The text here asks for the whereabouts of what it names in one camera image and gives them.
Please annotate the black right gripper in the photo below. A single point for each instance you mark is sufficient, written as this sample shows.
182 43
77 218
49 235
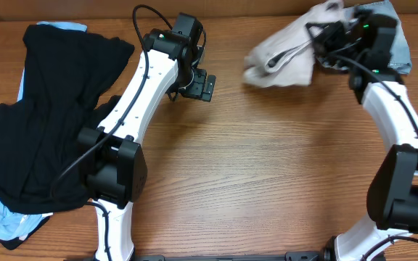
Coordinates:
325 40

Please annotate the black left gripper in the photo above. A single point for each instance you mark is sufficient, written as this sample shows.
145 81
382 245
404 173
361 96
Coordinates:
202 87

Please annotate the beige shorts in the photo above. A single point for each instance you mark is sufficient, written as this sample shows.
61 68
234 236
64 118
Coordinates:
287 57

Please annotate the black garment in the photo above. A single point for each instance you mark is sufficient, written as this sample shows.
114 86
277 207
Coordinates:
66 71

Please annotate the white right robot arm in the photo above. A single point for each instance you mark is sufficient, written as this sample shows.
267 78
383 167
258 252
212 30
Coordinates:
392 198

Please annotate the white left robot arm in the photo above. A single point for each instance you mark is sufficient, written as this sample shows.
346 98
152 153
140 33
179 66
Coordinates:
112 165

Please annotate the light blue denim shorts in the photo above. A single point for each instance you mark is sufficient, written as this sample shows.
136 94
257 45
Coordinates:
400 54

